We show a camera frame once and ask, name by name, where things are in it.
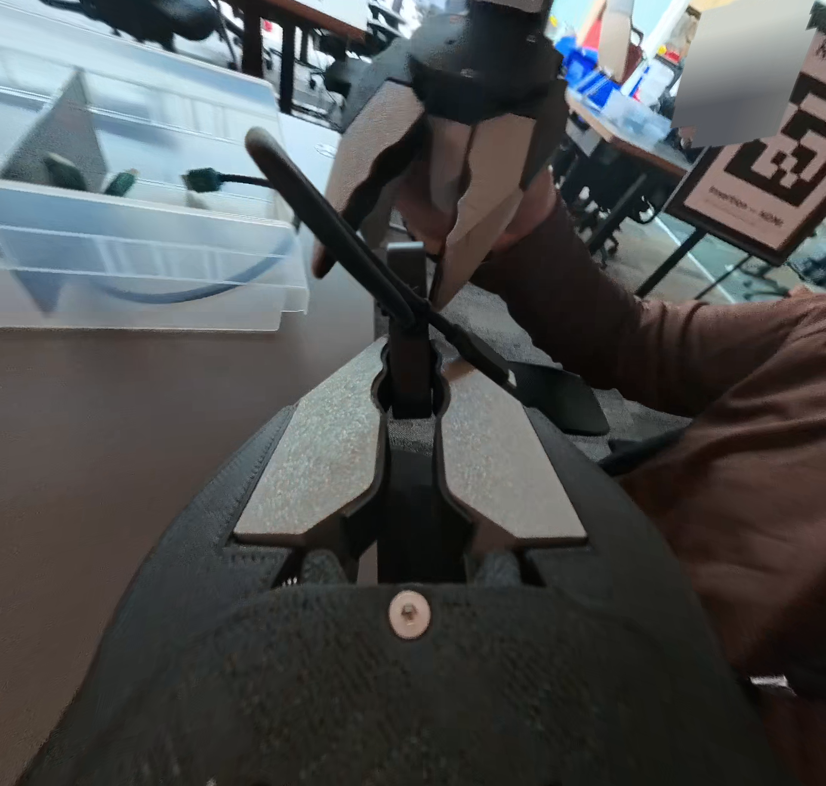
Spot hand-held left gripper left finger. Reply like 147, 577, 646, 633
232, 339, 390, 542

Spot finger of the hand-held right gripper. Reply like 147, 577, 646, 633
313, 82, 432, 281
428, 114, 536, 310

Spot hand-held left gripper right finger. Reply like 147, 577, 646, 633
432, 340, 589, 539

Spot black hdmi adapter with pigtail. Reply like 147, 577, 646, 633
245, 126, 518, 583

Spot braided hdmi cable green plugs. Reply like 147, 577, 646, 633
42, 152, 141, 199
97, 166, 299, 304

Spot clear plastic bin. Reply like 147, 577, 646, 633
0, 0, 312, 335

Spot person's right hand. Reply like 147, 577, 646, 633
387, 147, 560, 257

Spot blue plastic bin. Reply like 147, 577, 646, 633
554, 32, 626, 99

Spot black office chair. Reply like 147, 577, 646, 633
26, 0, 223, 51
568, 134, 653, 267

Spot cardboard column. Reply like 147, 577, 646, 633
597, 0, 648, 84

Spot cluttered work table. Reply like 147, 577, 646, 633
567, 85, 697, 180

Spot person's torso in brown sweater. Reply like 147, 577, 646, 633
607, 285, 826, 786

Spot tag sign in black frame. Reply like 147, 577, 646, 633
635, 24, 826, 303

